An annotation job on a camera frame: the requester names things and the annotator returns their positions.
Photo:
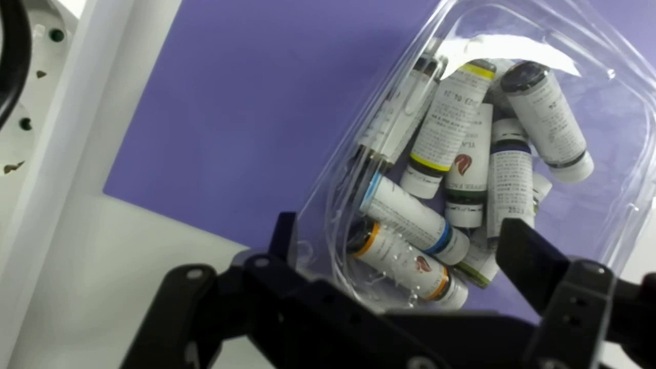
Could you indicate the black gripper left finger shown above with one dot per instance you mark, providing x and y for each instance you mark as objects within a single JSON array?
[{"x": 273, "y": 320}]

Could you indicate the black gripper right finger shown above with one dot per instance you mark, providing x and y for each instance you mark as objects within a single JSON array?
[{"x": 581, "y": 315}]

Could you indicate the clear plastic clamshell container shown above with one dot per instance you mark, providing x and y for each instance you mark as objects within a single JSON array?
[{"x": 615, "y": 171}]

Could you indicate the white vial light green band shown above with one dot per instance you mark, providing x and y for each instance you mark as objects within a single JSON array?
[{"x": 480, "y": 264}]

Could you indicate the white vial orange bands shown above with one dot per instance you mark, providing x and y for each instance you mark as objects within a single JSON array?
[{"x": 403, "y": 263}]

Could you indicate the white vial navy band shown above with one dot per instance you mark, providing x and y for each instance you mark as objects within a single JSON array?
[{"x": 511, "y": 181}]

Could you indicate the white vial blue bands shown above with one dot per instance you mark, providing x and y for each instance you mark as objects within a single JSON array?
[{"x": 412, "y": 218}]

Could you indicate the white vial black cap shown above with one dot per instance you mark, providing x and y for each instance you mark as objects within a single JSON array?
[{"x": 546, "y": 119}]

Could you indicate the purple rectangular mat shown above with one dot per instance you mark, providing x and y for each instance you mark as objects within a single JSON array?
[{"x": 239, "y": 104}]

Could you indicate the white vial yellow bands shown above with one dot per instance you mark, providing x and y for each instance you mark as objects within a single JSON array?
[{"x": 451, "y": 123}]

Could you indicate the clear gray vial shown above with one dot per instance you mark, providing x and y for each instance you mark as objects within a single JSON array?
[{"x": 403, "y": 115}]

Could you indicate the white paper label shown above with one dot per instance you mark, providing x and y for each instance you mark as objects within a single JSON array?
[{"x": 510, "y": 52}]

